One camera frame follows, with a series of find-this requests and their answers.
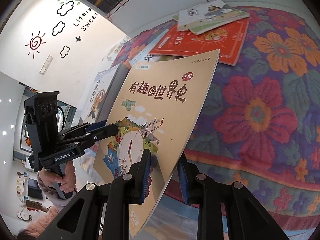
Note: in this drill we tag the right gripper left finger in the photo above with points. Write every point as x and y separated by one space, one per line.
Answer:
102 212

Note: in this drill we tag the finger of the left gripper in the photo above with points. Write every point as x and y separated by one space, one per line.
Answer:
89 139
82 129

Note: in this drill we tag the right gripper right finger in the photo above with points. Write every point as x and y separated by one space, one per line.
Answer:
246 217

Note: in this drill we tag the tan world history book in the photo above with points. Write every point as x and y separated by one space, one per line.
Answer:
156 109

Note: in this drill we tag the person's left hand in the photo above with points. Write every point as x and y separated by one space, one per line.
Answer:
67 183

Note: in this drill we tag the grey calligraphy cover book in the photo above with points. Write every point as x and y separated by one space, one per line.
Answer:
102 94

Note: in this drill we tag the red cover book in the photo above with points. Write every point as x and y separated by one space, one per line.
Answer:
228 39

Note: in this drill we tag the white illustrated book on top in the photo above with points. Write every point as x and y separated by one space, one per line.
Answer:
205 17

